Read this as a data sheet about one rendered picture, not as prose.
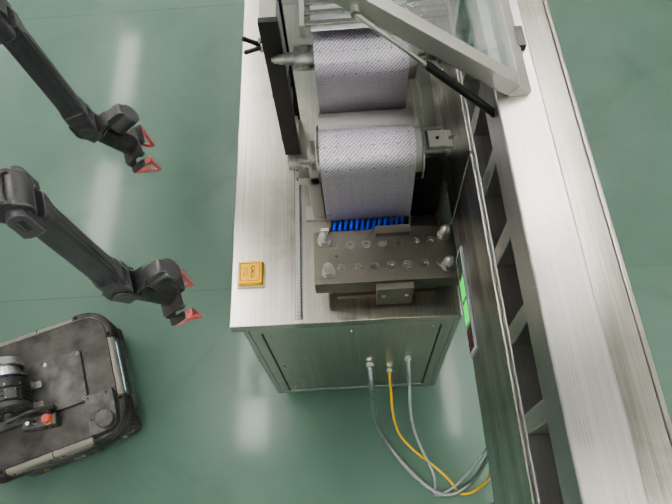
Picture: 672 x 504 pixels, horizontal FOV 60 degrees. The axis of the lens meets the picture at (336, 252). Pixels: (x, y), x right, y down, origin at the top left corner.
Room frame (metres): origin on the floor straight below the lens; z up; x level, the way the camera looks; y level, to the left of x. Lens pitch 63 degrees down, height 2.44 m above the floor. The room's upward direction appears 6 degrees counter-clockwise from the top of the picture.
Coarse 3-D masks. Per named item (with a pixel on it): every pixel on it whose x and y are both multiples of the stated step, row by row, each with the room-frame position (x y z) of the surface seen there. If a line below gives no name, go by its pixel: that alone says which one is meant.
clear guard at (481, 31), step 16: (400, 0) 0.74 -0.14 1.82; (416, 0) 0.76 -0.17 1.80; (432, 0) 0.78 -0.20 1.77; (448, 0) 0.81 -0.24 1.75; (464, 0) 0.83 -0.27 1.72; (480, 0) 0.86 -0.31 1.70; (432, 16) 0.74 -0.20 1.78; (448, 16) 0.76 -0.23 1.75; (464, 16) 0.79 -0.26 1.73; (480, 16) 0.81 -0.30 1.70; (496, 16) 0.84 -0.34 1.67; (448, 32) 0.72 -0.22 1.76; (464, 32) 0.75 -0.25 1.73; (480, 32) 0.77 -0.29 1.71; (496, 32) 0.79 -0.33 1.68; (480, 48) 0.73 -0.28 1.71; (496, 48) 0.75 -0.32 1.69
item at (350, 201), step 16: (336, 192) 0.82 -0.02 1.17; (352, 192) 0.82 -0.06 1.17; (368, 192) 0.82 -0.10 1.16; (384, 192) 0.81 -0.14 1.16; (400, 192) 0.81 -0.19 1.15; (336, 208) 0.82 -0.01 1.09; (352, 208) 0.82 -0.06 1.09; (368, 208) 0.82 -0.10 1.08; (384, 208) 0.81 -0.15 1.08; (400, 208) 0.81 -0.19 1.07
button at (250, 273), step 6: (240, 264) 0.77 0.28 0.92; (246, 264) 0.77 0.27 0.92; (252, 264) 0.76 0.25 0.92; (258, 264) 0.76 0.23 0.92; (240, 270) 0.75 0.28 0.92; (246, 270) 0.75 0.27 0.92; (252, 270) 0.74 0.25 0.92; (258, 270) 0.74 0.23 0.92; (240, 276) 0.73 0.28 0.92; (246, 276) 0.73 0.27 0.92; (252, 276) 0.73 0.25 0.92; (258, 276) 0.72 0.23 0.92; (240, 282) 0.71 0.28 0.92; (246, 282) 0.71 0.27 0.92; (252, 282) 0.71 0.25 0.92; (258, 282) 0.71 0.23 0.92
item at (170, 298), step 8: (176, 280) 0.63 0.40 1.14; (168, 288) 0.60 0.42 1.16; (176, 288) 0.61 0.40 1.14; (160, 296) 0.58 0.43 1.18; (168, 296) 0.59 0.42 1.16; (176, 296) 0.59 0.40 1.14; (168, 304) 0.58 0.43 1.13; (176, 304) 0.57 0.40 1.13; (184, 304) 0.57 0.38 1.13; (168, 312) 0.56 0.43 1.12
